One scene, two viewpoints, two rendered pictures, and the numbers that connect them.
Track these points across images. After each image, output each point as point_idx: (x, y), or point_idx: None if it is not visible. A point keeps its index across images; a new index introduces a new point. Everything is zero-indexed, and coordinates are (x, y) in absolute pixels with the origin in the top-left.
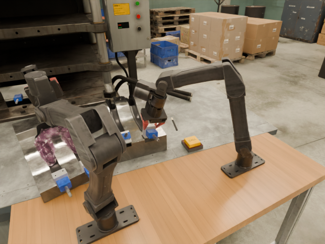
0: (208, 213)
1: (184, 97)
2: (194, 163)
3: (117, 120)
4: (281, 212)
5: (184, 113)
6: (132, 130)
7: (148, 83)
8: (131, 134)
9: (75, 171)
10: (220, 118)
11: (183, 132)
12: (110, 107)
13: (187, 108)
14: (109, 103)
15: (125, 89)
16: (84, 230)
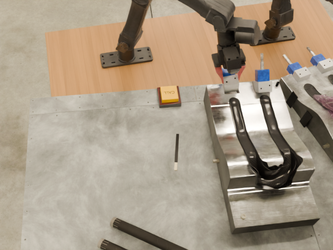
0: (187, 27)
1: (128, 222)
2: (177, 74)
3: (273, 136)
4: (20, 185)
5: (145, 179)
6: (250, 106)
7: (242, 23)
8: (252, 97)
9: (311, 73)
10: (93, 146)
11: (170, 126)
12: (291, 171)
13: (134, 193)
14: (294, 165)
15: None
16: (288, 34)
